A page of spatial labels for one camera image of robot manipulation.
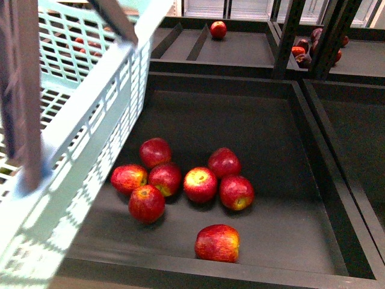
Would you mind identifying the light blue plastic basket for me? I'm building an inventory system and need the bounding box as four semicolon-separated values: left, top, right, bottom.
1;1;173;288

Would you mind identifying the brown basket handle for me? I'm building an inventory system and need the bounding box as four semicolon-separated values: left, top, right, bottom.
0;0;139;193

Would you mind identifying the red apple upper right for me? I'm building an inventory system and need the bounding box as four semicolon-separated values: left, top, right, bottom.
208;148;242;179

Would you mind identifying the red apple top left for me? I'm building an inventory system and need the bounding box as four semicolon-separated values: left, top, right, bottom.
139;137;172;169

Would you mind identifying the red yellow apple centre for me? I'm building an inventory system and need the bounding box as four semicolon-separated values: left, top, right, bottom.
183;167;218;204

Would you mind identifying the red apple centre left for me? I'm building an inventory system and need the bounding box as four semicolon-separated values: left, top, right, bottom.
148;163;182;197

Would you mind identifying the red apple lower left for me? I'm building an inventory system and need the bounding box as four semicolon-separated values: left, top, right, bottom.
128;185;165;225

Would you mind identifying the red apple far left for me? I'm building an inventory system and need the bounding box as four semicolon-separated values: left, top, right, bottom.
110;164;148;196

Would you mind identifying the red apple front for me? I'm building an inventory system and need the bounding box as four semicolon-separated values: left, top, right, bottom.
194;224;240;263

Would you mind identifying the black back display tray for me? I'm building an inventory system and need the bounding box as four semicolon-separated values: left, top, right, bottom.
150;17;300;80

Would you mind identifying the black display tray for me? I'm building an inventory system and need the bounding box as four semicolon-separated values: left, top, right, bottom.
59;73;384;288
150;17;300;80

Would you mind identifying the red apple back tray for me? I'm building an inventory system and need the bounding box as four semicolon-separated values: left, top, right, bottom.
210;21;227;40

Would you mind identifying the black front display tray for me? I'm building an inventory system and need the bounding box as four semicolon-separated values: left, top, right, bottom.
59;73;384;288

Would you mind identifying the black shelf post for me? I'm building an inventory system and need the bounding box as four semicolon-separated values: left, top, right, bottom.
273;0;306;79

